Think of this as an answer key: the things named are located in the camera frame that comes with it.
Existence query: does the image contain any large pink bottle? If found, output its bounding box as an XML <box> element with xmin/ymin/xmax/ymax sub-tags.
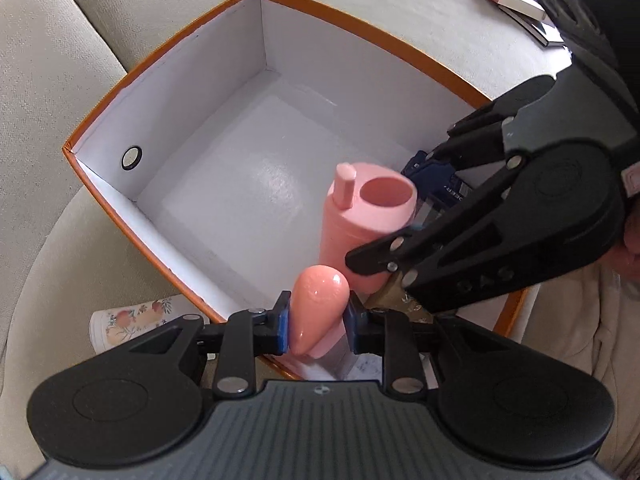
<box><xmin>320</xmin><ymin>161</ymin><xmax>418</xmax><ymax>296</ymax></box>

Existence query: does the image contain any blue tin case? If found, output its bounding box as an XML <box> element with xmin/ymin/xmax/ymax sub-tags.
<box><xmin>401</xmin><ymin>151</ymin><xmax>473</xmax><ymax>226</ymax></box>

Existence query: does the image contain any person's right hand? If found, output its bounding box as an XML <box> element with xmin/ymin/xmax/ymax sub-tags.
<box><xmin>607</xmin><ymin>200</ymin><xmax>640</xmax><ymax>281</ymax></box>

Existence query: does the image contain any white floral cream tube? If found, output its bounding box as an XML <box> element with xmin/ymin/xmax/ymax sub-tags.
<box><xmin>90</xmin><ymin>296</ymin><xmax>211</xmax><ymax>353</ymax></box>

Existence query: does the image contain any gold box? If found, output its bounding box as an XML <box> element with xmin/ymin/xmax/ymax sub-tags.
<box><xmin>367</xmin><ymin>272</ymin><xmax>436</xmax><ymax>323</ymax></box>

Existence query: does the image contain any small pink pump bottle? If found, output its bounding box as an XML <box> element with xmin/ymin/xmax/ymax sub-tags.
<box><xmin>290</xmin><ymin>265</ymin><xmax>351</xmax><ymax>361</ymax></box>

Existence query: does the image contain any orange cardboard box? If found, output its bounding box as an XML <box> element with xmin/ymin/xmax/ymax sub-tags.
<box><xmin>62</xmin><ymin>0</ymin><xmax>543</xmax><ymax>381</ymax></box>

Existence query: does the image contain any beige fabric sofa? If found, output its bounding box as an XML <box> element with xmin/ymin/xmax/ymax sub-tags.
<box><xmin>0</xmin><ymin>0</ymin><xmax>640</xmax><ymax>480</ymax></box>

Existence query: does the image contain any black book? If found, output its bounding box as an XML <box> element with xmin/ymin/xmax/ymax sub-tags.
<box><xmin>500</xmin><ymin>7</ymin><xmax>567</xmax><ymax>49</ymax></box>

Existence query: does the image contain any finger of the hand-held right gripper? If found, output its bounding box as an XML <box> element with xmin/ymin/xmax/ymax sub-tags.
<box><xmin>414</xmin><ymin>76</ymin><xmax>557</xmax><ymax>172</ymax></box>
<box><xmin>345</xmin><ymin>154</ymin><xmax>529</xmax><ymax>287</ymax></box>

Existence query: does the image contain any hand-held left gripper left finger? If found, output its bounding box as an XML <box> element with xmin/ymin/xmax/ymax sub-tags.
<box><xmin>127</xmin><ymin>290</ymin><xmax>292</xmax><ymax>397</ymax></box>

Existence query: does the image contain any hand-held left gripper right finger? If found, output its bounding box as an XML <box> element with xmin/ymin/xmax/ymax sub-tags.
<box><xmin>342</xmin><ymin>292</ymin><xmax>501</xmax><ymax>395</ymax></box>

